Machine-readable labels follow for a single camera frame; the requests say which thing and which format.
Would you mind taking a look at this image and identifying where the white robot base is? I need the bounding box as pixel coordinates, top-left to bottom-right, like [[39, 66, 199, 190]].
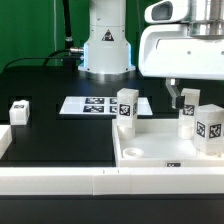
[[78, 0, 135, 82]]

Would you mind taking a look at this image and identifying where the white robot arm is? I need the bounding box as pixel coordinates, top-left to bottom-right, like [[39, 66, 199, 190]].
[[138, 0, 224, 109]]

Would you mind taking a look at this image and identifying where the white fiducial marker board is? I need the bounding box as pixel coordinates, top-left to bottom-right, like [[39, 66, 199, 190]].
[[60, 96, 152, 115]]

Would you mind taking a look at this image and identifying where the white square tabletop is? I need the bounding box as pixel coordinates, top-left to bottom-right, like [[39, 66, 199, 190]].
[[112, 119, 224, 167]]

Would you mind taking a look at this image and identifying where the black cable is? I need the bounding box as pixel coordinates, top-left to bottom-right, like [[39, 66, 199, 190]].
[[2, 48, 84, 73]]

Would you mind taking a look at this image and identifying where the black vertical pole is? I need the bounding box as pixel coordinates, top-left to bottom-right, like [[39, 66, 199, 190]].
[[62, 0, 74, 67]]

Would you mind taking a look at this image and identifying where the white obstacle fence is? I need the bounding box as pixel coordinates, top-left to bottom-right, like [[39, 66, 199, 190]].
[[0, 124, 224, 196]]

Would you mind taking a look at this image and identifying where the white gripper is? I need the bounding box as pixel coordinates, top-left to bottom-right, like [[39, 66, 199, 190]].
[[138, 24, 224, 109]]

